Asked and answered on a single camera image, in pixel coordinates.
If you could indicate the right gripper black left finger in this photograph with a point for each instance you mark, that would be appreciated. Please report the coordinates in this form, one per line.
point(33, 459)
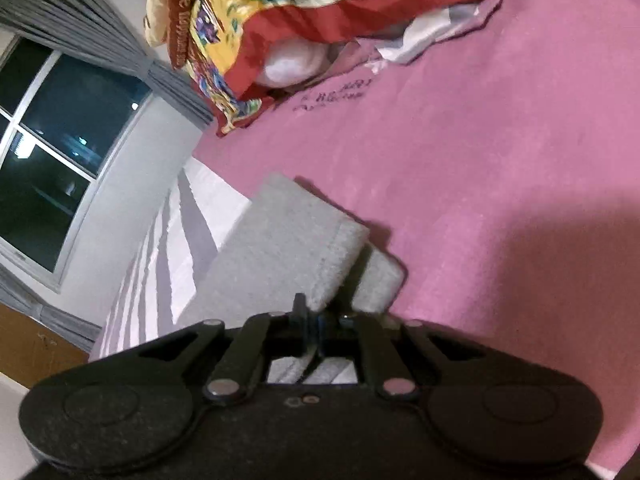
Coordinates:
point(136, 409)

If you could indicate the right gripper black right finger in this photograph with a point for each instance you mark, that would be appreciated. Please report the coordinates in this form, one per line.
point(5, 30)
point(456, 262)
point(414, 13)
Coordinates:
point(476, 407)

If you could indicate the grey sweat pants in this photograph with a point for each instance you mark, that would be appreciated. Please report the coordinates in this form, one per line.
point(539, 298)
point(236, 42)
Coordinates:
point(287, 242)

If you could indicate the brown wooden door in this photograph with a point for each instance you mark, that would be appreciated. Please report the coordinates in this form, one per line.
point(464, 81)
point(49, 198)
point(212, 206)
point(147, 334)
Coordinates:
point(31, 352)

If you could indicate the grey left curtain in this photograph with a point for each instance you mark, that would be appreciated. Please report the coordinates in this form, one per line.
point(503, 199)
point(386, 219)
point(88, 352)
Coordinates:
point(19, 297)

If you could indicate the grey curtain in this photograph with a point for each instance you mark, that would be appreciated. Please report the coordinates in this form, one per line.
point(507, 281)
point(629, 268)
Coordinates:
point(19, 297)
point(93, 32)

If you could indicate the striped pink purple bed sheet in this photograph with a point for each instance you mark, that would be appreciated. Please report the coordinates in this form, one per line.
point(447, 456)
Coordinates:
point(501, 169)

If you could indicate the white pink pillow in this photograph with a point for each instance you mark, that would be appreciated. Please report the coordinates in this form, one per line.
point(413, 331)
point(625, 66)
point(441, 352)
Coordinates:
point(295, 61)

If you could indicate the grey right curtain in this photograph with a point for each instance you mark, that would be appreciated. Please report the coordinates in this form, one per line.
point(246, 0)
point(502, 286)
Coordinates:
point(93, 32)

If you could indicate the window with white frame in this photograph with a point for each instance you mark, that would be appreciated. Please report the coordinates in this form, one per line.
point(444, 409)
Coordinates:
point(62, 120)

